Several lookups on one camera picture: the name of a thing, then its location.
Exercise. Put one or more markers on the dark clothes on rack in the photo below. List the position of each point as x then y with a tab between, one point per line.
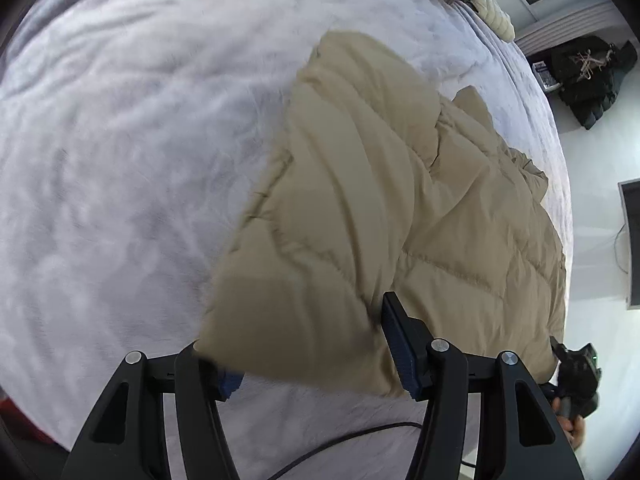
590	77

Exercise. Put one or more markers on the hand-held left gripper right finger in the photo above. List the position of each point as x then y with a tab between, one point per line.
402	355

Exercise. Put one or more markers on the grey curtain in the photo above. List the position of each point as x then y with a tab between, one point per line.
565	27

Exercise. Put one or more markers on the white quilted folded garment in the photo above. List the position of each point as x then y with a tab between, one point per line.
495	12

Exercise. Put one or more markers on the small printed box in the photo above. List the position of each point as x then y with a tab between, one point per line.
544	76

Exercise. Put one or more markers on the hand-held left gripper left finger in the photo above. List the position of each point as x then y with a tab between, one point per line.
200	400

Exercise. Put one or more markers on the lavender bed blanket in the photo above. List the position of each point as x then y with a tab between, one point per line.
125	160

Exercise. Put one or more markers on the wall television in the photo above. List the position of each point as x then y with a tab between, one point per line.
631	242

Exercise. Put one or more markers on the beige puffer jacket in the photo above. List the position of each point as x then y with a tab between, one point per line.
400	220

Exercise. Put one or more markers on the person's right hand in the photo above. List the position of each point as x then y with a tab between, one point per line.
575	432

